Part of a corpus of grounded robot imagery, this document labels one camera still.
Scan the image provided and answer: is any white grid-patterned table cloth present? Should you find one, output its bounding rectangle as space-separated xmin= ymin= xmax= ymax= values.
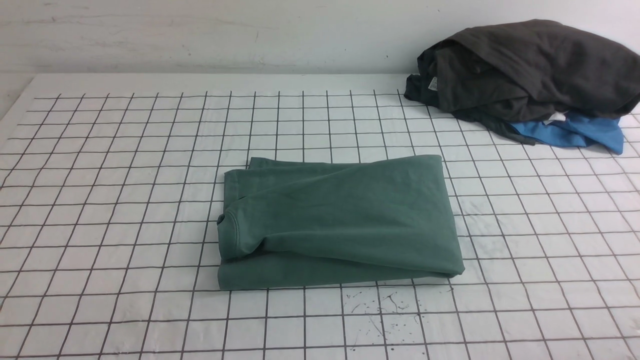
xmin=0 ymin=76 xmax=640 ymax=360

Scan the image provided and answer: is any dark grey crumpled garment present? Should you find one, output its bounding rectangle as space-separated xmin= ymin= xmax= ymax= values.
xmin=404 ymin=19 xmax=640 ymax=145

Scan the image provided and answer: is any green long-sleeved shirt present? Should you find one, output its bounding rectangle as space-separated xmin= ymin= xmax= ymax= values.
xmin=217 ymin=154 xmax=466 ymax=291

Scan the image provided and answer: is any blue crumpled garment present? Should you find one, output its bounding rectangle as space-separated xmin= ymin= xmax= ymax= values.
xmin=510 ymin=111 xmax=624 ymax=155

